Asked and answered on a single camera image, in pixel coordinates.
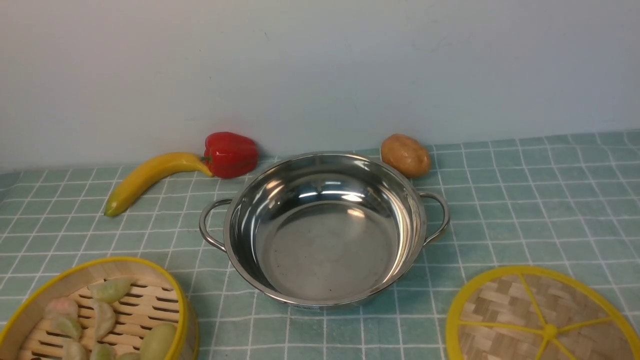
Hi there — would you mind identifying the green dumpling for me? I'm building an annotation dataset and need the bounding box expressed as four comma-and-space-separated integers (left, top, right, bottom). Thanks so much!
49, 314, 83, 341
87, 276, 135, 304

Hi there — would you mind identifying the woven bamboo steamer lid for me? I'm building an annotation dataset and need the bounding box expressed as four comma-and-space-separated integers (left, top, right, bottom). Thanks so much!
445, 265, 640, 360

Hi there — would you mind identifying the green dumpling top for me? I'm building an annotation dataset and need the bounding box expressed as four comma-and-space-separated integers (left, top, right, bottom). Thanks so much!
87, 276, 135, 304

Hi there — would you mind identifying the stainless steel pot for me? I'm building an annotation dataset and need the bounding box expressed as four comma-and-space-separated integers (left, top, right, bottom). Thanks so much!
198, 152, 451, 310

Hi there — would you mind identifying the yellow banana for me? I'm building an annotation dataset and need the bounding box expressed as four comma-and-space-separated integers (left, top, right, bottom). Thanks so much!
103, 152, 213, 217

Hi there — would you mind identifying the red bell pepper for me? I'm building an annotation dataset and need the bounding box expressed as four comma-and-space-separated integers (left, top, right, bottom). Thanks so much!
202, 131, 259, 179

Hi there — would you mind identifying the green checkered tablecloth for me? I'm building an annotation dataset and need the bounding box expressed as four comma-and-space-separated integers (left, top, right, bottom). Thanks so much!
0, 130, 640, 360

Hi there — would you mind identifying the bamboo steamer basket yellow rim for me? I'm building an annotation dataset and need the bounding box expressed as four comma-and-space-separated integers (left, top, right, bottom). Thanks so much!
0, 257, 200, 360

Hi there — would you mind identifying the green dumpling lower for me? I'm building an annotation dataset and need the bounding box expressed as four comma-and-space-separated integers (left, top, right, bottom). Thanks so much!
49, 314, 83, 341

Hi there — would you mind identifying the pink dumpling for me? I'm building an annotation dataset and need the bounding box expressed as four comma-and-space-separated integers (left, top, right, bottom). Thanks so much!
43, 297, 79, 319

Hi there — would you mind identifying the pale dumpling centre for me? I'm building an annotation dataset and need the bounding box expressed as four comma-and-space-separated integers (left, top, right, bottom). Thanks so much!
91, 299, 117, 342

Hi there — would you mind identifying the pale green round bun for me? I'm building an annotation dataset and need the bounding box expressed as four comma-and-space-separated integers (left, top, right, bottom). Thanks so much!
139, 323, 178, 360

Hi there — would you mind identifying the brown potato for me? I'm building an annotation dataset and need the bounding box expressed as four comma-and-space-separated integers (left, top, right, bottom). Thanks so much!
380, 133, 432, 179

